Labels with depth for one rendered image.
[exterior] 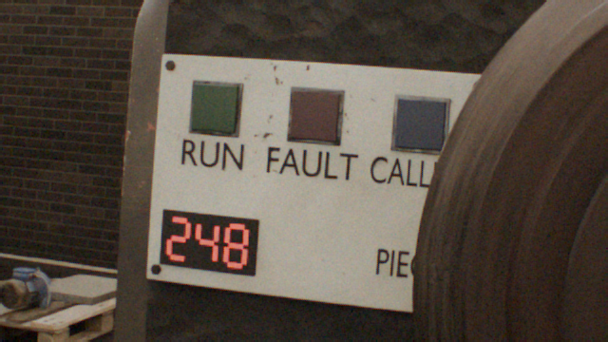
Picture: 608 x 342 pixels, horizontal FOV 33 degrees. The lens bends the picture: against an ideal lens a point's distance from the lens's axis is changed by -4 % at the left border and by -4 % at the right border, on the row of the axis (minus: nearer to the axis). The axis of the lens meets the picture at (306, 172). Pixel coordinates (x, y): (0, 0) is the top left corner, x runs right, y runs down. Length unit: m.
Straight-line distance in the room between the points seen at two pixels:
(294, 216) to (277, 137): 0.06
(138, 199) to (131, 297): 0.33
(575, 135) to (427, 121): 0.20
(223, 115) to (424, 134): 0.16
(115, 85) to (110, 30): 0.39
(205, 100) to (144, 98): 2.67
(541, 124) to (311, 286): 0.26
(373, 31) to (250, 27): 0.10
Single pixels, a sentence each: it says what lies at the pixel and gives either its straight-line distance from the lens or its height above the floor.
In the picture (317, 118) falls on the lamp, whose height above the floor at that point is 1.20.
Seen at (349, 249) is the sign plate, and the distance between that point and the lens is 0.80.
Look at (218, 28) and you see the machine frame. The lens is 0.85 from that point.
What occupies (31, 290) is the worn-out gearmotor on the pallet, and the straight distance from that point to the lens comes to 5.25.
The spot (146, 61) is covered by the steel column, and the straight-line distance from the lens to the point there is 3.49.
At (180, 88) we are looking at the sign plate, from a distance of 0.84.
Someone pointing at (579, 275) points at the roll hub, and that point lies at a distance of 0.56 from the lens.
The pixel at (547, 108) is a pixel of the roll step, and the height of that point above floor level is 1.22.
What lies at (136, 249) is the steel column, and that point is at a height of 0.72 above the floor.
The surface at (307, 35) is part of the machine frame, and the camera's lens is 0.83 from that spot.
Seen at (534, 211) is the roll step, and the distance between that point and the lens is 0.61.
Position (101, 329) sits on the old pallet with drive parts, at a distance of 5.49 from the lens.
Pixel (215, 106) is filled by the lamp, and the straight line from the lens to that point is 0.82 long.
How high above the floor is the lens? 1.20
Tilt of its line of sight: 3 degrees down
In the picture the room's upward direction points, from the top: 5 degrees clockwise
